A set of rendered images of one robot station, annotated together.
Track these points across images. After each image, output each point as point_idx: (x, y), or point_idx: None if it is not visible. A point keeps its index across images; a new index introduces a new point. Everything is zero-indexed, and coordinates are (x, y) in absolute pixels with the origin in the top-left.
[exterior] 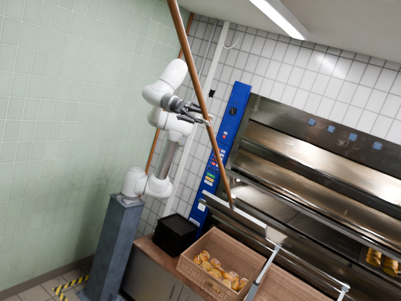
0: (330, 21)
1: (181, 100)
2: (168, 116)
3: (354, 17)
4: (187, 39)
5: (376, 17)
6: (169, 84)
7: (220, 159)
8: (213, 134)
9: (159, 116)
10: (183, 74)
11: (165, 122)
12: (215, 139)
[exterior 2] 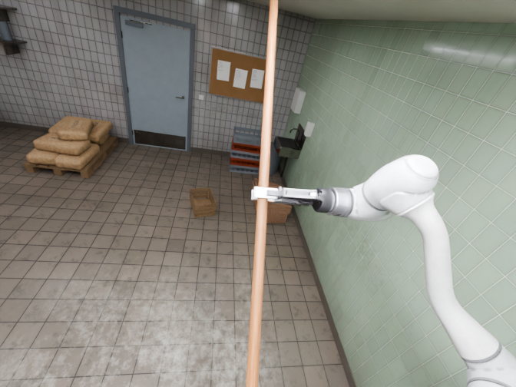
0: None
1: (319, 190)
2: (497, 385)
3: None
4: (266, 61)
5: None
6: (364, 183)
7: (249, 322)
8: (256, 234)
9: (444, 325)
10: (385, 176)
11: (474, 379)
12: (256, 253)
